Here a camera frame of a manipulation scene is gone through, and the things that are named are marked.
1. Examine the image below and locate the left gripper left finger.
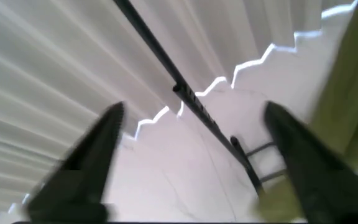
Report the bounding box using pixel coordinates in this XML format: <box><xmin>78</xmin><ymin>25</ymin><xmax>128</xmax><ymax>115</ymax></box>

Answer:
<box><xmin>26</xmin><ymin>101</ymin><xmax>126</xmax><ymax>223</ymax></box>

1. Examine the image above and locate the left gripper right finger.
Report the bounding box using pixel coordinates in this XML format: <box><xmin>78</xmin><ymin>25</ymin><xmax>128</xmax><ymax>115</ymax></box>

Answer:
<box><xmin>264</xmin><ymin>101</ymin><xmax>358</xmax><ymax>223</ymax></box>

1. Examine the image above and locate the green printed shirt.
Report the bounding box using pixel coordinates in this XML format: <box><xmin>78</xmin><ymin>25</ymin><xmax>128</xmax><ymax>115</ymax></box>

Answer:
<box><xmin>255</xmin><ymin>0</ymin><xmax>358</xmax><ymax>223</ymax></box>

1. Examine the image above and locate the black clothes rack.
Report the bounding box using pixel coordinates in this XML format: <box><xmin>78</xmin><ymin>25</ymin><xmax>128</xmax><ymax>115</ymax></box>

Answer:
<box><xmin>113</xmin><ymin>0</ymin><xmax>287</xmax><ymax>195</ymax></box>

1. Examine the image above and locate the white curtain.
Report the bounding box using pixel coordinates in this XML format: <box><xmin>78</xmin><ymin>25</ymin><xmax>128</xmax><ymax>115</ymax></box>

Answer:
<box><xmin>0</xmin><ymin>0</ymin><xmax>358</xmax><ymax>223</ymax></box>

